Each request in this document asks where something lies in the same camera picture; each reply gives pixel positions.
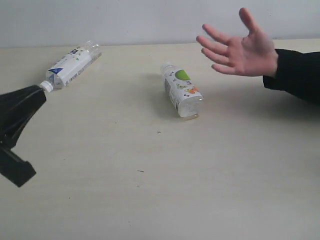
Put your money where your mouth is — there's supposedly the blue-white label water bottle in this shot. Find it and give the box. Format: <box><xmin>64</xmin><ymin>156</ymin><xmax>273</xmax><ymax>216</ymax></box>
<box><xmin>39</xmin><ymin>40</ymin><xmax>102</xmax><ymax>93</ymax></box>

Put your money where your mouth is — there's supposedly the black sleeved right forearm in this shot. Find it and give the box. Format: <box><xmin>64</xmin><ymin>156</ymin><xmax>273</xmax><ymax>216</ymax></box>
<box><xmin>262</xmin><ymin>49</ymin><xmax>320</xmax><ymax>105</ymax></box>

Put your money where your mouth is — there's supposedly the small green-apple label bottle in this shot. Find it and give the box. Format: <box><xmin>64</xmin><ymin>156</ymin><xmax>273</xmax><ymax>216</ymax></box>
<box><xmin>160</xmin><ymin>62</ymin><xmax>203</xmax><ymax>119</ymax></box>

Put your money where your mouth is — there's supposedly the person's open right hand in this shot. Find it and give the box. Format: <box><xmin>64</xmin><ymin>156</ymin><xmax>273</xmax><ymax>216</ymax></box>
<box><xmin>196</xmin><ymin>7</ymin><xmax>278</xmax><ymax>77</ymax></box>

